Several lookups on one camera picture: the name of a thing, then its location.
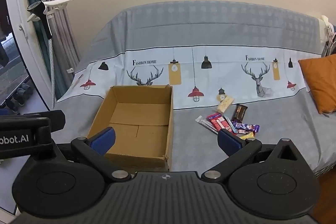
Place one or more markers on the white steamer hanger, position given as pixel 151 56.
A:
pixel 59 2

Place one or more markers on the black garment steamer head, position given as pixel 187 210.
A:
pixel 38 11

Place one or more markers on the brown cardboard box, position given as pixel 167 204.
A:
pixel 136 119

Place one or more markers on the dark shoes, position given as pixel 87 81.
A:
pixel 22 94

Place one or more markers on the dark hanging clothes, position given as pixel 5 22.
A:
pixel 4 19

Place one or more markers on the white curtain clip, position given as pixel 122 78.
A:
pixel 69 70

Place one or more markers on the yellow snack packet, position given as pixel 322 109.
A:
pixel 248 136

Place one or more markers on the white window frame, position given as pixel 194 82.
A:
pixel 15 3

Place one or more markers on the silver snack stick packet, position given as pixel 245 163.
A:
pixel 206 124

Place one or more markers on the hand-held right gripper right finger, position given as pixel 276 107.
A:
pixel 229 144

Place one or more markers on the light blue snack packet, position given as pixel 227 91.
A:
pixel 229 122

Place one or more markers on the grey curtain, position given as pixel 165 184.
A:
pixel 60 29

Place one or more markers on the clothes hangers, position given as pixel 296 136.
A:
pixel 329 43

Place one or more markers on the brown chocolate bar packet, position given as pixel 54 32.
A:
pixel 240 112

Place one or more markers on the cream snack packet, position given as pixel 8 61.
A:
pixel 225 104

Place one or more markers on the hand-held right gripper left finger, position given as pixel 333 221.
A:
pixel 103 141

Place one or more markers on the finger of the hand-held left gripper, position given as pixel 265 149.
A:
pixel 56 119

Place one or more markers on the orange pillow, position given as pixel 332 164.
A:
pixel 320 79

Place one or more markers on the red snack packet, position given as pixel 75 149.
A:
pixel 223 124
pixel 213 119

